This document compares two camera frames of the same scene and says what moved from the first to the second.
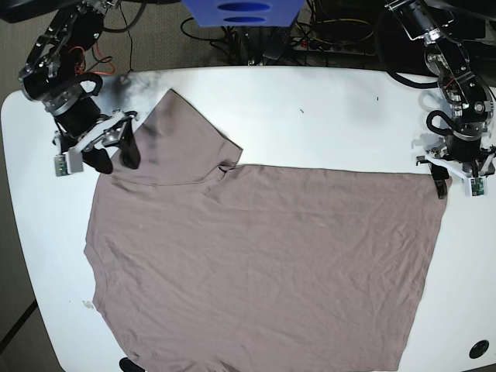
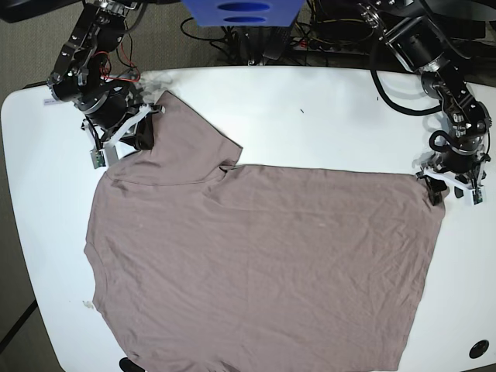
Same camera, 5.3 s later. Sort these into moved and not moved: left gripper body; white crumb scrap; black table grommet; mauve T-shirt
Moved: left gripper body
Not moved: black table grommet; white crumb scrap; mauve T-shirt
